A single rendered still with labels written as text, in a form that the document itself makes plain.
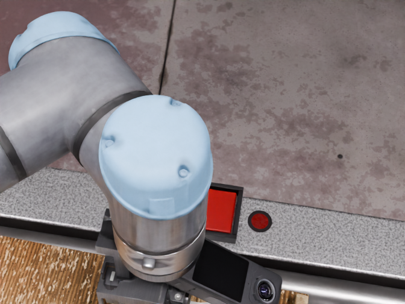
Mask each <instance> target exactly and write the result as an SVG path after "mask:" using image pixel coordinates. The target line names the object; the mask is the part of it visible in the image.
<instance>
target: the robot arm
mask: <svg viewBox="0 0 405 304"><path fill-rule="evenodd" d="M27 27H28V28H27V30H26V31H25V32H24V33H23V34H19V35H17V36H16V38H15V39H14V41H13V43H12V45H11V48H10V51H9V55H8V64H9V67H10V70H11V71H10V72H8V73H6V74H4V75H2V76H0V193H2V192H4V191H6V190H7V189H9V188H10V187H12V186H14V185H15V184H17V183H19V182H20V181H22V180H23V179H25V178H28V177H29V176H31V175H33V174H34V173H36V172H38V171H40V170H41V169H43V168H44V167H46V166H48V165H49V164H51V163H53V162H55V161H56V160H58V159H59V158H61V157H63V156H64V155H66V154H68V153H69V152H71V153H72V154H73V155H74V157H75V158H76V160H77V161H78V162H79V163H80V165H81V166H82V167H84V168H85V169H86V171H87V172H88V173H89V175H90V176H91V178H92V179H93V180H94V181H95V183H96V184H97V185H98V187H99V188H100V190H101V191H102V192H103V194H104V195H105V197H106V199H107V201H108V206H109V209H108V208H106V210H105V214H104V218H103V221H102V227H101V230H100V233H99V235H98V239H97V241H96V245H95V248H96V252H97V253H100V254H104V255H105V258H104V262H103V265H102V268H101V275H100V278H99V282H98V286H97V289H96V294H97V298H98V302H99V304H104V301H103V299H105V300H106V302H107V303H114V304H190V300H191V296H192V295H193V296H195V297H197V298H199V299H201V300H204V301H206V302H208V303H210V304H279V300H280V293H281V287H282V283H283V281H282V278H281V276H280V275H278V274H277V273H274V272H273V271H271V270H268V269H267V268H265V267H262V266H261V265H259V264H256V263H255V262H253V261H250V260H249V259H247V258H244V257H243V256H241V255H238V254H237V253H235V252H232V251H231V250H229V249H227V248H225V247H223V246H221V245H219V244H217V243H215V242H213V241H211V240H209V239H207V238H205V232H206V221H207V202H208V195H209V187H210V184H211V181H212V175H213V158H212V152H211V149H210V136H209V133H208V129H207V127H206V125H205V123H204V121H203V120H202V118H201V117H200V116H199V114H198V113H197V112H196V111H195V110H194V109H193V108H191V107H190V106H189V105H187V104H184V103H181V102H179V101H177V100H173V99H172V98H171V97H167V96H164V95H153V94H152V93H151V91H150V90H149V89H148V88H147V87H146V86H145V84H144V83H143V82H142V81H141V79H140V78H139V77H138V76H137V75H136V74H135V73H134V71H133V70H132V69H131V68H130V67H129V66H128V65H127V63H126V62H125V61H124V60H123V58H122V57H121V55H120V53H119V51H118V50H117V48H116V47H115V46H114V44H112V43H111V41H109V40H108V39H106V38H105V37H104V36H103V35H102V34H101V33H100V32H99V30H98V29H97V28H96V27H95V26H93V25H92V24H91V23H90V22H89V21H88V20H87V19H85V18H84V17H82V16H80V15H78V14H76V13H73V12H68V11H57V12H53V13H48V14H46V15H43V16H41V17H39V18H37V19H35V20H34V21H32V22H31V23H29V24H28V26H27ZM107 265H108V266H112V267H108V266H107ZM106 268H107V269H106ZM104 274H105V275H104Z"/></svg>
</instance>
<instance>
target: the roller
mask: <svg viewBox="0 0 405 304"><path fill-rule="evenodd" d="M0 235H1V236H7V237H10V238H16V239H22V240H26V241H32V242H38V243H42V244H48V245H54V246H57V247H64V248H67V249H74V250H79V251H83V252H89V253H95V254H99V255H104V254H100V253H97V252H96V248H95V245H96V241H92V240H88V239H81V238H73V237H69V236H61V235H54V234H50V233H42V232H35V231H30V230H23V229H16V228H11V227H4V226H0ZM267 269H268V270H271V271H273V272H274V273H277V274H278V275H280V276H281V278H282V281H283V283H282V287H281V289H282V290H288V291H294V292H298V293H303V294H308V295H309V302H308V304H405V290H403V289H399V288H391V287H384V286H380V285H372V284H368V283H360V282H353V281H348V280H341V279H334V278H329V277H322V276H315V275H310V274H303V273H296V272H291V271H284V270H276V269H272V268H267Z"/></svg>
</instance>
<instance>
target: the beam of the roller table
mask: <svg viewBox="0 0 405 304"><path fill-rule="evenodd" d="M106 208H108V209H109V206H108V201H107V199H106V197H105V195H104V194H103V192H102V191H101V190H100V188H99V187H98V185H97V184H96V183H95V181H94V180H93V179H92V178H91V176H90V175H89V173H85V172H81V171H73V170H69V169H61V168H54V167H49V166H46V167H44V168H43V169H41V170H40V171H38V172H36V173H34V174H33V175H31V176H29V177H28V178H25V179H23V180H22V181H20V182H19V183H17V184H15V185H14V186H12V187H10V188H9V189H7V190H6V191H4V192H2V193H0V226H4V227H11V228H16V229H23V230H30V231H35V232H42V233H50V234H54V235H61V236H69V237H73V238H81V239H88V240H92V241H97V239H98V235H99V233H100V230H101V227H102V221H103V218H104V214H105V210H106ZM254 211H265V212H267V213H268V214H269V215H270V216H271V218H272V226H271V227H270V229H269V230H267V231H265V232H255V231H253V230H252V229H251V228H250V227H249V225H248V217H249V215H250V214H251V213H252V212H254ZM213 242H215V243H217V244H219V245H221V246H223V247H225V248H227V249H229V250H231V251H232V252H235V253H237V254H238V255H241V256H243V257H244V258H247V259H249V260H250V261H253V262H255V263H256V264H259V265H261V266H262V267H265V268H272V269H276V270H284V271H291V272H296V273H303V274H310V275H315V276H322V277H329V278H334V279H341V280H348V281H353V282H360V283H368V284H372V285H380V286H384V287H391V288H399V289H403V290H405V221H401V220H393V219H389V218H381V217H373V216H369V215H362V214H354V213H349V212H342V211H334V210H329V209H322V208H318V207H310V206H302V205H298V204H290V203H283V202H278V201H271V200H263V199H258V198H251V197H242V205H241V210H240V218H239V226H238V230H237V238H236V243H235V244H231V243H226V242H219V241H213Z"/></svg>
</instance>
